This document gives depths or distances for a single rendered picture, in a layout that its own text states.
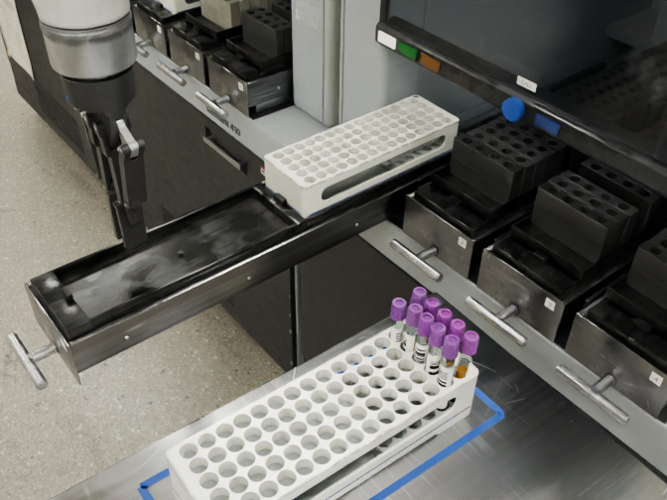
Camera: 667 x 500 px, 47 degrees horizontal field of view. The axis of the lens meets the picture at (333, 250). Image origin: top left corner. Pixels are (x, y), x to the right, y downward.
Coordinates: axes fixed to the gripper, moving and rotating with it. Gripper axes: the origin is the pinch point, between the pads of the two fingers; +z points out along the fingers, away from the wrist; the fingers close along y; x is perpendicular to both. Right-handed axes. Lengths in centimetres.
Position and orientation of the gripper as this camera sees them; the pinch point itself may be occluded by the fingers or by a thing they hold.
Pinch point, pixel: (127, 216)
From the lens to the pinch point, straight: 96.6
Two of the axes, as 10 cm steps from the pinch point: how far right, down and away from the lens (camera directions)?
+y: -6.2, -5.1, 5.9
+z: -0.1, 7.6, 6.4
